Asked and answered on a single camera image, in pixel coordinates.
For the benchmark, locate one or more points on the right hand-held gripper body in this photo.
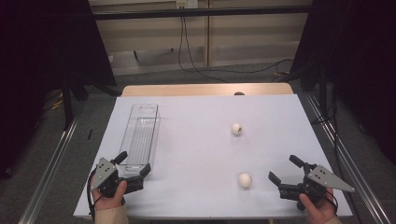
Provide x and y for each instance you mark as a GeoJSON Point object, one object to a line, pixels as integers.
{"type": "Point", "coordinates": [323, 179]}

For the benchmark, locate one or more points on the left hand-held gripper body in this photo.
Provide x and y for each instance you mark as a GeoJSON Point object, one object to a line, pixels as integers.
{"type": "Point", "coordinates": [104, 174]}

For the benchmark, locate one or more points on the clear plastic container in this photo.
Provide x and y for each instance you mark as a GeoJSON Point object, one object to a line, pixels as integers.
{"type": "Point", "coordinates": [140, 137]}

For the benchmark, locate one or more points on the plain white egg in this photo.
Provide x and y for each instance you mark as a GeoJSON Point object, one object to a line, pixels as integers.
{"type": "Point", "coordinates": [245, 180]}

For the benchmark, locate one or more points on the white egg with brown mark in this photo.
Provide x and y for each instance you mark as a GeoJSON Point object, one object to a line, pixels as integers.
{"type": "Point", "coordinates": [236, 128]}

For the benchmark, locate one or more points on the person's left hand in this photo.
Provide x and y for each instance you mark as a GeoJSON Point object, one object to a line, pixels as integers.
{"type": "Point", "coordinates": [107, 202]}

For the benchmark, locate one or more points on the person's right hand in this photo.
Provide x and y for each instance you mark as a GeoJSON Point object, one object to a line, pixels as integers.
{"type": "Point", "coordinates": [317, 211]}

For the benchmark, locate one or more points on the white table mat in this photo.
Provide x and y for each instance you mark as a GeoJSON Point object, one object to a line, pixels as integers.
{"type": "Point", "coordinates": [199, 155]}

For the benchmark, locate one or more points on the black metal stand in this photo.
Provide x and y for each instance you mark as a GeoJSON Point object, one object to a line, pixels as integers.
{"type": "Point", "coordinates": [67, 105]}
{"type": "Point", "coordinates": [323, 99]}

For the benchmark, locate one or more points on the dark round table grommet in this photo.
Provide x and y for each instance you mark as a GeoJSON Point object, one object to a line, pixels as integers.
{"type": "Point", "coordinates": [239, 93]}

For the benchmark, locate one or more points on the light wooden table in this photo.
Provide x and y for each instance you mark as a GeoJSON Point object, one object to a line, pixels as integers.
{"type": "Point", "coordinates": [186, 89]}

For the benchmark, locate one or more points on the black curtain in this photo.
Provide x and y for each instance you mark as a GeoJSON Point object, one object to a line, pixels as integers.
{"type": "Point", "coordinates": [358, 46]}
{"type": "Point", "coordinates": [46, 46]}

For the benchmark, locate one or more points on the black metal bar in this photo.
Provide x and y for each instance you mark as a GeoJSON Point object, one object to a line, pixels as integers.
{"type": "Point", "coordinates": [202, 12]}

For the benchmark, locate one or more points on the silver metal rail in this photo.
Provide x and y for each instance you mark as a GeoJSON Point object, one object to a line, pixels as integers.
{"type": "Point", "coordinates": [46, 177]}
{"type": "Point", "coordinates": [345, 155]}

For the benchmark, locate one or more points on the white wall socket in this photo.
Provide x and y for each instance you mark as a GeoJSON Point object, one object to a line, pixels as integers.
{"type": "Point", "coordinates": [186, 3]}

